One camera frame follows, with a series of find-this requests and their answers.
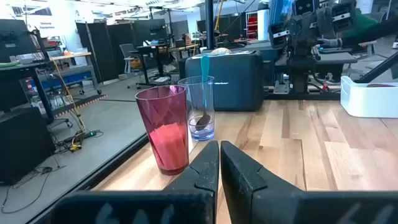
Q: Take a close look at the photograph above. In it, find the black support pole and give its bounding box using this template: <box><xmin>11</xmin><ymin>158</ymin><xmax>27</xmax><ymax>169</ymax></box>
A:
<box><xmin>205</xmin><ymin>0</ymin><xmax>216</xmax><ymax>50</ymax></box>

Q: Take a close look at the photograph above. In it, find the red shelf rack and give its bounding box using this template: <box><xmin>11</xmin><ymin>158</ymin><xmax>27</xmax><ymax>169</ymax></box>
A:
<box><xmin>245</xmin><ymin>11</ymin><xmax>259</xmax><ymax>40</ymax></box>

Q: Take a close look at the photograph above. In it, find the person's hand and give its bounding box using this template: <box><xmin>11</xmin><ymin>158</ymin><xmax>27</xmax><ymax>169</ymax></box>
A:
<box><xmin>317</xmin><ymin>37</ymin><xmax>343</xmax><ymax>49</ymax></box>

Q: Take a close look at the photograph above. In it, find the black floor cable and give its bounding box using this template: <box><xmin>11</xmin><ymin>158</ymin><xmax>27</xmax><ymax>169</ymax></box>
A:
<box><xmin>49</xmin><ymin>128</ymin><xmax>104</xmax><ymax>156</ymax></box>

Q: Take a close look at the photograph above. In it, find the person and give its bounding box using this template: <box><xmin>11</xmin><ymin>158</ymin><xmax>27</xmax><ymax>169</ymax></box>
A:
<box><xmin>340</xmin><ymin>8</ymin><xmax>398</xmax><ymax>48</ymax></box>

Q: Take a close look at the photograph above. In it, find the spoon with teal handle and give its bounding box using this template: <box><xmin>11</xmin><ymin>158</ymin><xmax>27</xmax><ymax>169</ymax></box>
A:
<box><xmin>195</xmin><ymin>54</ymin><xmax>212</xmax><ymax>132</ymax></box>

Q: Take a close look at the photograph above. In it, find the white rectangular tray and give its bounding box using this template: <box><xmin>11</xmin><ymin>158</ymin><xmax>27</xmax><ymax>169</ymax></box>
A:
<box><xmin>340</xmin><ymin>75</ymin><xmax>398</xmax><ymax>119</ymax></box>

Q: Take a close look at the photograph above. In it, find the grey office chair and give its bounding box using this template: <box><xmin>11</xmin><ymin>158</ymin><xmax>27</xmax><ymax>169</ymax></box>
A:
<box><xmin>119</xmin><ymin>43</ymin><xmax>147</xmax><ymax>75</ymax></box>

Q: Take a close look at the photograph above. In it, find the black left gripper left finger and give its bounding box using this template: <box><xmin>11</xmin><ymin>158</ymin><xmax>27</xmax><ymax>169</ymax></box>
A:
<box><xmin>51</xmin><ymin>140</ymin><xmax>220</xmax><ymax>224</ymax></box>

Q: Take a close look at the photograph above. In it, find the yellow cable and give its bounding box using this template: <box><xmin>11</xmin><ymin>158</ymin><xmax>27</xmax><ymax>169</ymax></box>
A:
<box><xmin>51</xmin><ymin>57</ymin><xmax>88</xmax><ymax>152</ymax></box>

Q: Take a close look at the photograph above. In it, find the black monitor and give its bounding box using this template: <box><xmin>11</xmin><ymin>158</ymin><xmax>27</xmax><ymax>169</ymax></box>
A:
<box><xmin>0</xmin><ymin>19</ymin><xmax>40</xmax><ymax>63</ymax></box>

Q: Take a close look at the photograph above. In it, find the striped-edge floor platform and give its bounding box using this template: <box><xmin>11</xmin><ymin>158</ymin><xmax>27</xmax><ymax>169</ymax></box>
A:
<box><xmin>51</xmin><ymin>94</ymin><xmax>109</xmax><ymax>118</ymax></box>

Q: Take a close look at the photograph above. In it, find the black desk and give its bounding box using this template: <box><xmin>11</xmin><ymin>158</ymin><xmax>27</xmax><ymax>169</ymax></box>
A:
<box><xmin>127</xmin><ymin>43</ymin><xmax>200</xmax><ymax>90</ymax></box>

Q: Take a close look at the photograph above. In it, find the red faceted plastic tumbler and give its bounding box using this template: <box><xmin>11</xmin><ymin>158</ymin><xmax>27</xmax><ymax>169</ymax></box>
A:
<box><xmin>134</xmin><ymin>85</ymin><xmax>190</xmax><ymax>176</ymax></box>

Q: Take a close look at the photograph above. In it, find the black floor case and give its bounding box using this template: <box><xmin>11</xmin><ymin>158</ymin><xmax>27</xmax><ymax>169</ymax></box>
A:
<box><xmin>0</xmin><ymin>107</ymin><xmax>56</xmax><ymax>185</ymax></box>

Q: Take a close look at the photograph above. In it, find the black room divider panel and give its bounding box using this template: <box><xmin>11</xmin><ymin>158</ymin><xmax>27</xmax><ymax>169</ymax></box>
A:
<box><xmin>107</xmin><ymin>18</ymin><xmax>169</xmax><ymax>75</ymax></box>
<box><xmin>75</xmin><ymin>21</ymin><xmax>119</xmax><ymax>83</ymax></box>

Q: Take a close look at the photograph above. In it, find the wooden-top workbench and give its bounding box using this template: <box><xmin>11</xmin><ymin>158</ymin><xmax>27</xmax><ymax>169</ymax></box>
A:
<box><xmin>49</xmin><ymin>51</ymin><xmax>103</xmax><ymax>96</ymax></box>

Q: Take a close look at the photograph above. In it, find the white cylinder tank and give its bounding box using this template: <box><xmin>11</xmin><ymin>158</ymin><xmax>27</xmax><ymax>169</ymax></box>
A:
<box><xmin>257</xmin><ymin>2</ymin><xmax>271</xmax><ymax>42</ymax></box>

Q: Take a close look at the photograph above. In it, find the clear drinking glass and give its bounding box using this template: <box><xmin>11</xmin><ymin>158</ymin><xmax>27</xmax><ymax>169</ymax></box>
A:
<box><xmin>177</xmin><ymin>75</ymin><xmax>216</xmax><ymax>142</ymax></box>

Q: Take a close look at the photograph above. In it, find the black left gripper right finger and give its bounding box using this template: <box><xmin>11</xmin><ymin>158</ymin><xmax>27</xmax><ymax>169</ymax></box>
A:
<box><xmin>220</xmin><ymin>140</ymin><xmax>398</xmax><ymax>224</ymax></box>

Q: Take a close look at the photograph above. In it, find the black toaster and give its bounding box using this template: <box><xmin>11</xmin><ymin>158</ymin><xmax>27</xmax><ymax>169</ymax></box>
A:
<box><xmin>178</xmin><ymin>49</ymin><xmax>266</xmax><ymax>112</ymax></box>

